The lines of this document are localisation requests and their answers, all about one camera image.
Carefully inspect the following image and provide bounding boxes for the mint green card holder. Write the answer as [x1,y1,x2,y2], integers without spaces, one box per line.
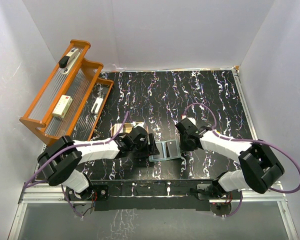
[149,139,182,162]

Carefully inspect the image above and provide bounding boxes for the tan oval wooden tray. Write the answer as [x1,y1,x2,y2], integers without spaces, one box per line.
[122,122,149,134]

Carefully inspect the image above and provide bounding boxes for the orange wooden shelf rack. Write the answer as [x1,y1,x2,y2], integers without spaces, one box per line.
[19,39,114,146]

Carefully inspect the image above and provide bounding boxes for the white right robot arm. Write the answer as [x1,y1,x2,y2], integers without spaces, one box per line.
[175,118,285,199]

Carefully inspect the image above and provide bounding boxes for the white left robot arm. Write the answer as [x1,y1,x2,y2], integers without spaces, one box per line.
[37,125,160,200]

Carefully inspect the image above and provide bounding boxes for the white card stack in tray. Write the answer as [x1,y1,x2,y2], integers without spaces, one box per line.
[110,123,125,137]

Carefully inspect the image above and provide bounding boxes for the white small clip object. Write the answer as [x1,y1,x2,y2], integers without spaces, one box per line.
[90,97,104,115]

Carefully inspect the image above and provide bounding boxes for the white small cardboard box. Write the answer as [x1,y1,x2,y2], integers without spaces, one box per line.
[52,95,73,119]

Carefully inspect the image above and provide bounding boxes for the black and white stapler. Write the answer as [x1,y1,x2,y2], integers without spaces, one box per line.
[58,47,81,75]

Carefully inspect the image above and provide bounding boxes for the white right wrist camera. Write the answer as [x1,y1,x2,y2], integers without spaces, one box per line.
[181,115,196,125]

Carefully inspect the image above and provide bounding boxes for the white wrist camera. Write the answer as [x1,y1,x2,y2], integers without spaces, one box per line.
[131,121,145,128]
[181,115,196,125]

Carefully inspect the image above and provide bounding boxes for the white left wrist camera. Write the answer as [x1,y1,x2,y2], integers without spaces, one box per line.
[131,121,145,128]

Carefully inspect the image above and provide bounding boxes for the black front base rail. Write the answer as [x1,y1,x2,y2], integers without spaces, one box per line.
[64,179,243,212]

